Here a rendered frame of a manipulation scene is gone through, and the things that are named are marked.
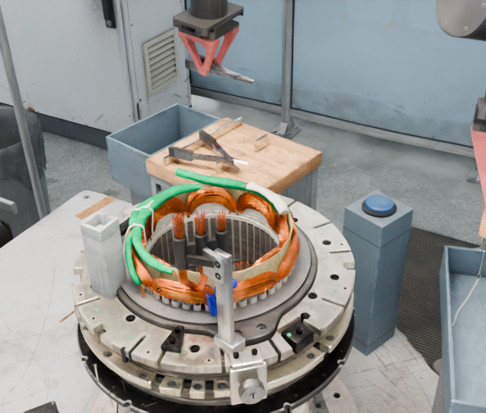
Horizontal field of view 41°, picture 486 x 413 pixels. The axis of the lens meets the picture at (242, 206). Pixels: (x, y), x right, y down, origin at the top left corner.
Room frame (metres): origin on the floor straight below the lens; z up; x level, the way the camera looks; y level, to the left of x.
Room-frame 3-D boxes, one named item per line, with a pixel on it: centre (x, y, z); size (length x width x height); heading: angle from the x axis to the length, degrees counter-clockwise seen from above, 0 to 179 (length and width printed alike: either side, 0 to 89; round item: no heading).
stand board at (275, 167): (0.88, 0.01, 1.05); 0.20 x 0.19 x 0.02; 49
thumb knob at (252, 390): (0.41, 0.00, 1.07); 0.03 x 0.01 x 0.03; 103
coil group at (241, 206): (0.64, -0.02, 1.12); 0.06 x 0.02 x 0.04; 55
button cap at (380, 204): (0.78, -0.20, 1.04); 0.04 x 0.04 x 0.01
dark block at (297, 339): (0.47, -0.05, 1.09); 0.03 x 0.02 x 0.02; 132
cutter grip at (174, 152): (0.86, 0.09, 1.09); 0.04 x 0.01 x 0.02; 64
